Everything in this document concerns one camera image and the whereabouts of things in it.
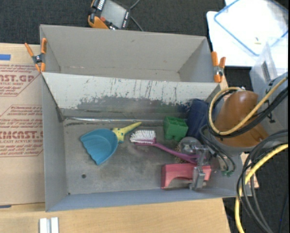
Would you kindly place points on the brown cardboard board red print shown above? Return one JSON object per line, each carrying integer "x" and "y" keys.
{"x": 19, "y": 120}

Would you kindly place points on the brown speckled sponge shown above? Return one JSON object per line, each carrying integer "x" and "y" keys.
{"x": 180, "y": 155}

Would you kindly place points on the grey metal bin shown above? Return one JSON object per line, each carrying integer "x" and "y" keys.
{"x": 125, "y": 169}

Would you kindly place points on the dark blue cloth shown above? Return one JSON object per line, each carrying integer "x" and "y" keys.
{"x": 198, "y": 118}

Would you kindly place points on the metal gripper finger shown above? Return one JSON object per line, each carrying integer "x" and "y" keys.
{"x": 202, "y": 154}
{"x": 198, "y": 177}

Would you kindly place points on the clear round glass thing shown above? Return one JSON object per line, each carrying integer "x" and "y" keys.
{"x": 186, "y": 145}

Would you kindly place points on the purple brush with white bristles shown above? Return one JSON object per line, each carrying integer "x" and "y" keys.
{"x": 145, "y": 137}

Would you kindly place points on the green plastic block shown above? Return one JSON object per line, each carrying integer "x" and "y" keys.
{"x": 175, "y": 127}

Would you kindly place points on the red arched block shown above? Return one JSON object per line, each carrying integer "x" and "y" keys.
{"x": 176, "y": 173}

